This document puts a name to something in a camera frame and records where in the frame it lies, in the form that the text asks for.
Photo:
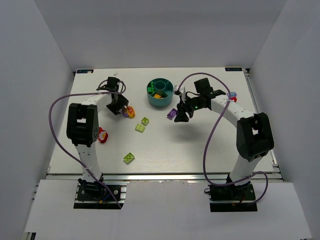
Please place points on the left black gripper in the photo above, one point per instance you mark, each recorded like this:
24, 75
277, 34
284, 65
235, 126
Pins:
119, 103

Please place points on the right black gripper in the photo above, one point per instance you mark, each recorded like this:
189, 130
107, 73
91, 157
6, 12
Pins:
185, 108

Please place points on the yellow butterfly curved lego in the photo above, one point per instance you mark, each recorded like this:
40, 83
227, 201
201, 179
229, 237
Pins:
131, 112

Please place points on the yellow long lego brick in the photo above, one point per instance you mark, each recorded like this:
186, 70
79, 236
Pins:
157, 96

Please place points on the dark green curved lego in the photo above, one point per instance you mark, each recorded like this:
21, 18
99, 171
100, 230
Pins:
151, 87

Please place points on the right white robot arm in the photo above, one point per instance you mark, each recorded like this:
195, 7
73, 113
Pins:
254, 137

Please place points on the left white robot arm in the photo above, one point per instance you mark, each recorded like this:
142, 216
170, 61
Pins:
83, 124

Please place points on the purple flat lego plate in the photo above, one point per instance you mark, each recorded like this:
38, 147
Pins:
171, 115

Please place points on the teal round divided container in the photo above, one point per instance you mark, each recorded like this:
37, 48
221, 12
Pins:
160, 92

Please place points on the lime lego brick upside down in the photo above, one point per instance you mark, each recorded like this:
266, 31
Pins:
145, 121

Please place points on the lime lego brick studs up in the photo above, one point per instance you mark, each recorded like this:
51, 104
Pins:
140, 128

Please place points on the red curved lego brick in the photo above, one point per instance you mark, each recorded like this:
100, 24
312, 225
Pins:
102, 135

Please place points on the purple printed curved lego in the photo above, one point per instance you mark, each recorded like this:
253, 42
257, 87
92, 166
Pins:
232, 94

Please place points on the left corner label sticker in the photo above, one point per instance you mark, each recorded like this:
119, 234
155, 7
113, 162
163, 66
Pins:
84, 71

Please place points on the dark corner label sticker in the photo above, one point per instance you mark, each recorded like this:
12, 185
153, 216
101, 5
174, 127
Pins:
233, 69

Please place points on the lime lego brick near front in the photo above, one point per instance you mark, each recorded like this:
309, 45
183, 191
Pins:
128, 158

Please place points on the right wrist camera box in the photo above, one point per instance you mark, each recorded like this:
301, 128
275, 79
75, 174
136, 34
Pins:
180, 91

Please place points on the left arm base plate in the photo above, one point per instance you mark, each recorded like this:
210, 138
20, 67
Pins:
93, 196

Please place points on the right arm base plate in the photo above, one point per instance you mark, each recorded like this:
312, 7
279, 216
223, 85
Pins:
231, 199

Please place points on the aluminium table rail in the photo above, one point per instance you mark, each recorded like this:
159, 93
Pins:
273, 176

